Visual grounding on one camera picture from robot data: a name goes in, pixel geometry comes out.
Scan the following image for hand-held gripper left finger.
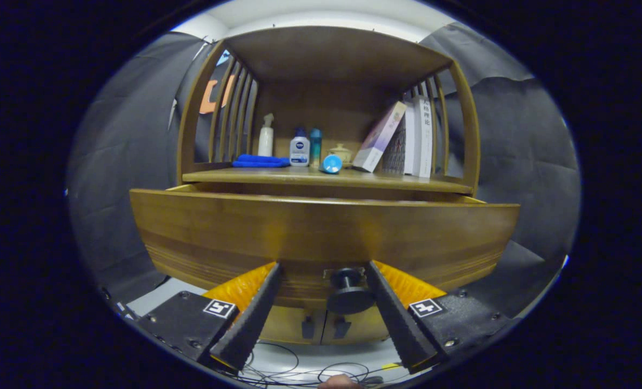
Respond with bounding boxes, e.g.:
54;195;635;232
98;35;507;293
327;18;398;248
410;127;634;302
135;262;285;372

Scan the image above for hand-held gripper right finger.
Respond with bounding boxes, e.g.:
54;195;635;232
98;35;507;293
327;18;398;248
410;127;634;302
365;260;516;375

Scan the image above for black round drawer knob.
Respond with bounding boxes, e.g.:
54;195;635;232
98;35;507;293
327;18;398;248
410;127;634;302
326;267;376;316

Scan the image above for blue and white tube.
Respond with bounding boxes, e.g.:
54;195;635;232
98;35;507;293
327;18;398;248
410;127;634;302
320;154;344;175

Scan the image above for wooden cabinet door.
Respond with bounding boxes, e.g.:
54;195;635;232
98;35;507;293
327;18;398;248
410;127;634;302
321;308;392;345
259;305;327;346

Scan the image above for wooden countertop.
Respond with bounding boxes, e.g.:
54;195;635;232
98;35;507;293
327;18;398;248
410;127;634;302
182;165;474;195

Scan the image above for brown wooden cabinet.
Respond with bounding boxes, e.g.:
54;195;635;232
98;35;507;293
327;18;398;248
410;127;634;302
130;26;520;346

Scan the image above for blue folded cloth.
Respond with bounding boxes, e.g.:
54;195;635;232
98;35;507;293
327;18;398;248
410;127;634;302
232;155;291;168

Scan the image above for dark patterned book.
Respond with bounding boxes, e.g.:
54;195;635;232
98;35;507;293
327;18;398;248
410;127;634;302
382;122;407;175

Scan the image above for beige lidded tea cup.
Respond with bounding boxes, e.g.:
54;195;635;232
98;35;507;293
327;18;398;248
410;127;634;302
329;143;353;164

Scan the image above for white bottle with blue cap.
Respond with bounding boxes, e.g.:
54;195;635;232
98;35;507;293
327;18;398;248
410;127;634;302
290;128;311;167

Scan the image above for white spray bottle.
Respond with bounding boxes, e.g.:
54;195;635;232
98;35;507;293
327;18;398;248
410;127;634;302
258;113;275;157

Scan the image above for plain white book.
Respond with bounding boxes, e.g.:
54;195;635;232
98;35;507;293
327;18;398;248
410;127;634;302
402;100;416;175

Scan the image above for purple and white book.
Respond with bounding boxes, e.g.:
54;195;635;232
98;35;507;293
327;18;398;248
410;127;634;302
352;100;407;173

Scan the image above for white book with printed spine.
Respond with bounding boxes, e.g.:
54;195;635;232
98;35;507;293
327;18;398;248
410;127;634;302
412;95;434;178

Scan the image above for tangled black floor cables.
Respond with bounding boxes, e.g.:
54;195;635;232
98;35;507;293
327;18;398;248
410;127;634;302
240;340;403;388

